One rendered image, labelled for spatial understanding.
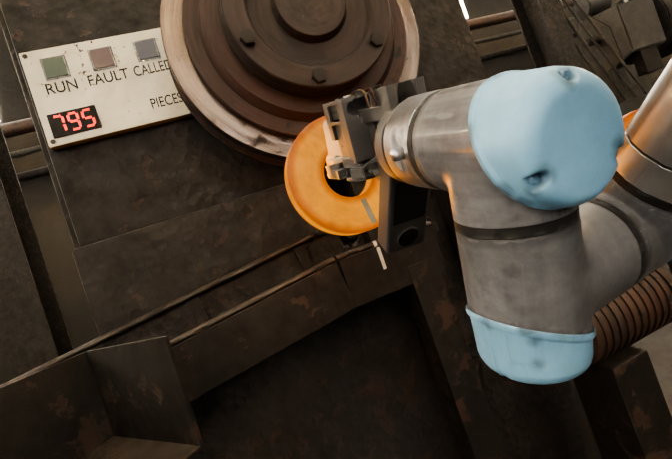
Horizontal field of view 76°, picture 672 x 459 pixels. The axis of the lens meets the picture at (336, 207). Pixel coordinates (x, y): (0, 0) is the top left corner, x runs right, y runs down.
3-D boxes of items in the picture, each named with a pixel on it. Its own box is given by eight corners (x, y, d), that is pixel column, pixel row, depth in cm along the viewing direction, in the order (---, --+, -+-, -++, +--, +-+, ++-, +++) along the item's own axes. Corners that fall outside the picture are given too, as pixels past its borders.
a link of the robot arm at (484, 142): (532, 245, 21) (508, 69, 20) (416, 214, 32) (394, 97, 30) (643, 202, 24) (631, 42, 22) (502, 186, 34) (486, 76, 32)
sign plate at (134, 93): (53, 150, 79) (22, 58, 79) (196, 115, 86) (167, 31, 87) (48, 147, 76) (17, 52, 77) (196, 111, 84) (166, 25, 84)
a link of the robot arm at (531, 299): (650, 333, 30) (639, 180, 28) (550, 415, 25) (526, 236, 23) (546, 303, 37) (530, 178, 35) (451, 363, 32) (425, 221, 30)
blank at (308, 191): (262, 145, 54) (264, 137, 51) (366, 104, 59) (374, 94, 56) (315, 257, 54) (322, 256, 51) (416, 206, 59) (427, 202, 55)
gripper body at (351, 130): (381, 88, 47) (445, 69, 36) (399, 164, 49) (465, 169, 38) (317, 106, 45) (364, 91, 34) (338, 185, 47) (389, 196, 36)
